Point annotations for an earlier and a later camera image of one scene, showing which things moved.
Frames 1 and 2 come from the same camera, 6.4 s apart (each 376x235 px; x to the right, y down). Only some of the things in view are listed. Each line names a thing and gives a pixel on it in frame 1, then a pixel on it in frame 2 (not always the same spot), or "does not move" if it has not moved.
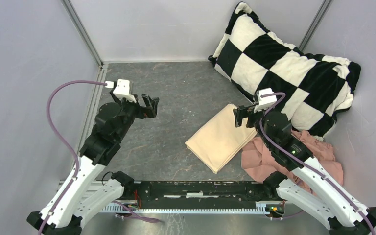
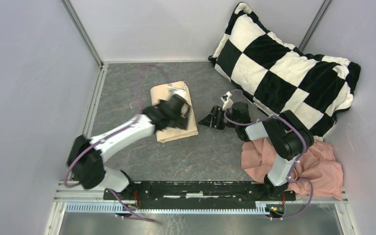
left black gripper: (152, 103) -> (181, 122)
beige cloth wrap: (218, 142) -> (162, 91)
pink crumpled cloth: (257, 158) does not move
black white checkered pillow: (317, 88) does not move
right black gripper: (243, 112) -> (210, 121)
